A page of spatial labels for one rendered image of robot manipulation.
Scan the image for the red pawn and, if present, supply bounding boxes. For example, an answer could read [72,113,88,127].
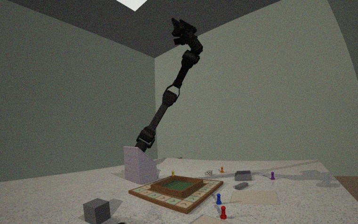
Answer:
[220,206,227,219]

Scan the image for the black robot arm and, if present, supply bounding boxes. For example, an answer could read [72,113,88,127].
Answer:
[135,36,203,153]

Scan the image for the blue pawn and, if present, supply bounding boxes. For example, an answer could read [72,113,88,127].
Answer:
[216,193,221,205]

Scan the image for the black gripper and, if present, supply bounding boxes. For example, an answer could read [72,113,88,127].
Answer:
[171,18,198,45]

